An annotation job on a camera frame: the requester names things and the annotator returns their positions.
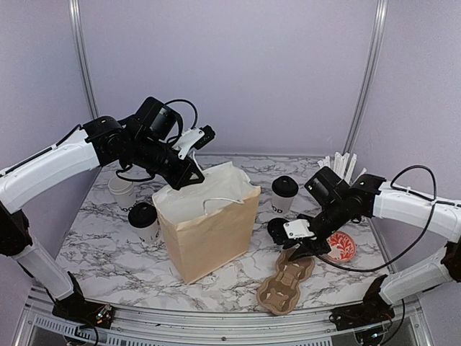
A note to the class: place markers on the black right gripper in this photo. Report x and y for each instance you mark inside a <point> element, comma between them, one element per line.
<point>307,249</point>

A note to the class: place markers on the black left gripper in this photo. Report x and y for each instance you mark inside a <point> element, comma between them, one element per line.
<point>180,178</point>

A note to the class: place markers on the brown paper takeout bag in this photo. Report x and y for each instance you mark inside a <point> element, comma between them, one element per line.
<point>206,226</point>

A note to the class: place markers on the brown cardboard cup carrier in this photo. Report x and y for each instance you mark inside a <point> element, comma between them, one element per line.
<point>280,292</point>

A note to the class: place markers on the stack of white cups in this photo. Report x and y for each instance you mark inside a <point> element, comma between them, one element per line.
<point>123,192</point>

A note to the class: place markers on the black coffee cup lid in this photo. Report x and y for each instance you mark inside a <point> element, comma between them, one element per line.
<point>285,187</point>

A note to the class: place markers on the white paper coffee cup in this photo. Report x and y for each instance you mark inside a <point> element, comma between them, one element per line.
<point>281,205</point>

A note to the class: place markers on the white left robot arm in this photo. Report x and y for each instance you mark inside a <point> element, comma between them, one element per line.
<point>85,148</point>

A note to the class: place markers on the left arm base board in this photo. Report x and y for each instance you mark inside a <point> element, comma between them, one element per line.
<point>87,312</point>

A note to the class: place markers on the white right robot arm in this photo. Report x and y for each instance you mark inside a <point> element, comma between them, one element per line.
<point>372,196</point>

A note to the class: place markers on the right arm base board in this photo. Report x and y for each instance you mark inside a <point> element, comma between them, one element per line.
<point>360,315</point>

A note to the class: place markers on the red floral bowl right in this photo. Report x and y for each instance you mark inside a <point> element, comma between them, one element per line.
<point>343,248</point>

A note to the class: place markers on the stack of black lids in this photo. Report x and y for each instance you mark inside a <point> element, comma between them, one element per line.
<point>276,230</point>

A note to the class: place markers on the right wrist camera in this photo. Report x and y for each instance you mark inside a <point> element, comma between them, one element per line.
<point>298,229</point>

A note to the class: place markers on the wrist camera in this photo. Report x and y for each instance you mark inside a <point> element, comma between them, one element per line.
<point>193,138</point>
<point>298,229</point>

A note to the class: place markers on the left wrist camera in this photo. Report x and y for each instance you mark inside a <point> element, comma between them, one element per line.
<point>193,138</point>

